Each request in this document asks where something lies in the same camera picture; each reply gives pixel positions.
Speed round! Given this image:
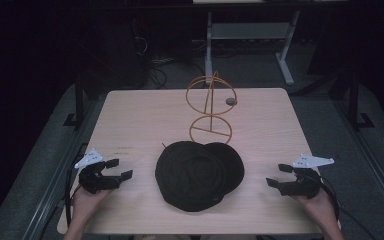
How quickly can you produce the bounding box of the person's left hand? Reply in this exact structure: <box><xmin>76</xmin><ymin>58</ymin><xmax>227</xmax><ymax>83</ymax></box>
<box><xmin>72</xmin><ymin>188</ymin><xmax>112</xmax><ymax>225</ymax></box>

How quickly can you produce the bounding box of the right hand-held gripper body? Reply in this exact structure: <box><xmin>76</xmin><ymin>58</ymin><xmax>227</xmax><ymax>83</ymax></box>
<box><xmin>278</xmin><ymin>153</ymin><xmax>335</xmax><ymax>200</ymax></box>

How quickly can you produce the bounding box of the person's right hand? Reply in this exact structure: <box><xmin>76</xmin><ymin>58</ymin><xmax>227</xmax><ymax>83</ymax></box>
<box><xmin>291</xmin><ymin>188</ymin><xmax>342</xmax><ymax>233</ymax></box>

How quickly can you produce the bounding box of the black cable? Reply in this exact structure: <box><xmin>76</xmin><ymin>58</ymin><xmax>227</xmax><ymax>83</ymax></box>
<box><xmin>319</xmin><ymin>176</ymin><xmax>378</xmax><ymax>240</ymax></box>
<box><xmin>64</xmin><ymin>163</ymin><xmax>83</xmax><ymax>228</ymax></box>

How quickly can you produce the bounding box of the black cap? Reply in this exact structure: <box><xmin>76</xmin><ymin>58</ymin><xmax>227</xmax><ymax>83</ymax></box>
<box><xmin>154</xmin><ymin>140</ymin><xmax>246</xmax><ymax>213</ymax></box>

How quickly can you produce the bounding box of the gold wire hat stand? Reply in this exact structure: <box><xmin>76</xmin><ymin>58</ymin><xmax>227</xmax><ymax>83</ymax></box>
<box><xmin>185</xmin><ymin>70</ymin><xmax>238</xmax><ymax>145</ymax></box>

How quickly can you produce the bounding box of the bundle of floor cables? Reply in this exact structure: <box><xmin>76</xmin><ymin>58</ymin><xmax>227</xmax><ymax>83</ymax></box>
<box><xmin>133</xmin><ymin>36</ymin><xmax>208</xmax><ymax>89</ymax></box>

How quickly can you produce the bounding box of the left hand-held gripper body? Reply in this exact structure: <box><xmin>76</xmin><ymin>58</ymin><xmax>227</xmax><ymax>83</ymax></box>
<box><xmin>74</xmin><ymin>148</ymin><xmax>121</xmax><ymax>195</ymax></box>

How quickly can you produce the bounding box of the black metal stand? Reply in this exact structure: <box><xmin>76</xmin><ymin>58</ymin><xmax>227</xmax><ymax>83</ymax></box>
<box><xmin>62</xmin><ymin>74</ymin><xmax>96</xmax><ymax>129</ymax></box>
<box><xmin>343</xmin><ymin>71</ymin><xmax>376</xmax><ymax>131</ymax></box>

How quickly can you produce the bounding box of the grey metal desk frame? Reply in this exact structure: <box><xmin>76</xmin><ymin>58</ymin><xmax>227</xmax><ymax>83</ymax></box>
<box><xmin>204</xmin><ymin>9</ymin><xmax>301</xmax><ymax>86</ymax></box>

